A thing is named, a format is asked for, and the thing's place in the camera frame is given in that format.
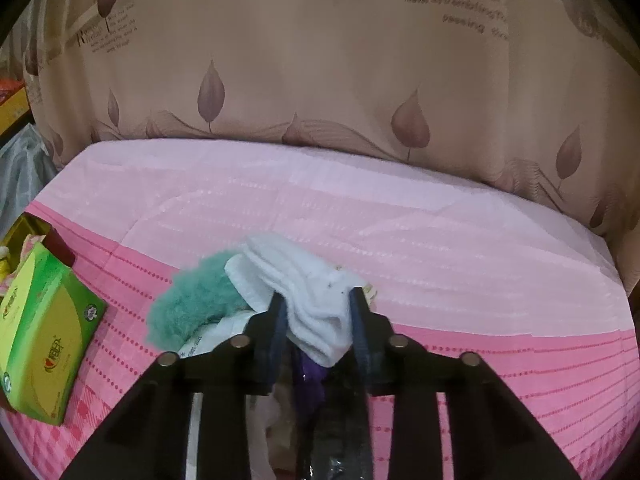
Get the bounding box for grey plastic bag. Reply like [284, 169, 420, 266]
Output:
[0, 122, 58, 231]

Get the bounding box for white socks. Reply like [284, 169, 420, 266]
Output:
[225, 233, 368, 367]

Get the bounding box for teal fuzzy sock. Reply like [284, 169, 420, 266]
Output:
[146, 252, 251, 348]

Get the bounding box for orange cardboard box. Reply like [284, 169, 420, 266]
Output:
[0, 77, 33, 136]

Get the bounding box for purple cloth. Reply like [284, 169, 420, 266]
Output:
[292, 347, 326, 411]

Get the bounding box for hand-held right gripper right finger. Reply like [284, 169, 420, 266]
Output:
[347, 287, 583, 480]

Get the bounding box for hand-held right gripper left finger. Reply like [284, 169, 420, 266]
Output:
[60, 290, 288, 480]

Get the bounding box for pink checked bed sheet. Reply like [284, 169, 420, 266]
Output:
[0, 140, 633, 480]

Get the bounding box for black cloth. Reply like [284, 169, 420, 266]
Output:
[300, 360, 373, 480]

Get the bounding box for beige leaf printed curtain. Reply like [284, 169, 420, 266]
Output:
[22, 0, 640, 236]

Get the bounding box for green tissue box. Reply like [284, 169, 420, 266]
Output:
[0, 247, 108, 427]

